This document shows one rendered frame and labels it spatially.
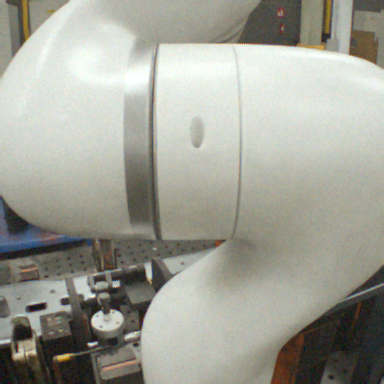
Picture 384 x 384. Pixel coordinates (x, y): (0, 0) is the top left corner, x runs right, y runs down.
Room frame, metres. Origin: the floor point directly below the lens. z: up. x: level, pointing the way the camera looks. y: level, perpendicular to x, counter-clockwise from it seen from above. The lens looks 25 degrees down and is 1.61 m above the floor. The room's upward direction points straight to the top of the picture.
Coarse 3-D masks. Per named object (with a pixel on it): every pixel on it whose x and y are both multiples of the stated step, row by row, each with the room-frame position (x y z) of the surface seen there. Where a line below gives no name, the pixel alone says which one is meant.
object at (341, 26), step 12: (336, 0) 4.67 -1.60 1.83; (348, 0) 4.64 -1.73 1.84; (336, 12) 4.67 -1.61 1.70; (348, 12) 4.64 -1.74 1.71; (336, 24) 4.67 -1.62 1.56; (348, 24) 4.65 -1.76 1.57; (336, 36) 4.66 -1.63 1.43; (348, 36) 4.65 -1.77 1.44; (336, 48) 4.62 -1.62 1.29; (348, 48) 4.66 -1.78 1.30
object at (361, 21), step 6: (354, 12) 14.30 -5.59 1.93; (360, 12) 14.06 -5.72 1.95; (366, 12) 13.89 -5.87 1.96; (372, 12) 14.03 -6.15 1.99; (354, 18) 14.30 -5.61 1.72; (360, 18) 14.04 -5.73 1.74; (366, 18) 13.89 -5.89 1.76; (372, 18) 14.02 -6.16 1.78; (378, 18) 14.15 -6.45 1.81; (354, 24) 14.28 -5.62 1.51; (360, 24) 14.02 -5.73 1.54; (366, 24) 13.90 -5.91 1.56; (372, 24) 14.03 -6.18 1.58; (378, 24) 14.16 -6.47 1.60; (366, 30) 13.91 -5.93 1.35; (372, 30) 14.04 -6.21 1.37; (378, 30) 14.18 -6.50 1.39; (378, 36) 14.19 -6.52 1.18; (354, 42) 14.22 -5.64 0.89
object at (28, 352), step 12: (12, 336) 0.55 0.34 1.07; (36, 336) 0.55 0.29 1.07; (12, 348) 0.52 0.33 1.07; (24, 348) 0.52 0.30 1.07; (36, 348) 0.52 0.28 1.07; (24, 360) 0.50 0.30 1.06; (36, 360) 0.50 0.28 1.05; (24, 372) 0.49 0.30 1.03; (36, 372) 0.50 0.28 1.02; (48, 372) 0.56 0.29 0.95
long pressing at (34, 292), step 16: (176, 256) 0.95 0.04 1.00; (192, 256) 0.94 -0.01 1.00; (176, 272) 0.87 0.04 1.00; (0, 288) 0.78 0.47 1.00; (16, 288) 0.78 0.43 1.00; (32, 288) 0.79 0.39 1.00; (48, 288) 0.79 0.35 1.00; (64, 288) 0.79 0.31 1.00; (80, 288) 0.80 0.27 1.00; (16, 304) 0.72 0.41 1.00; (32, 304) 0.73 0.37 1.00; (48, 304) 0.73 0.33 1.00; (112, 304) 0.74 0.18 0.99; (0, 320) 0.66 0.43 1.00; (32, 320) 0.67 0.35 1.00; (0, 336) 0.61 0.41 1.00
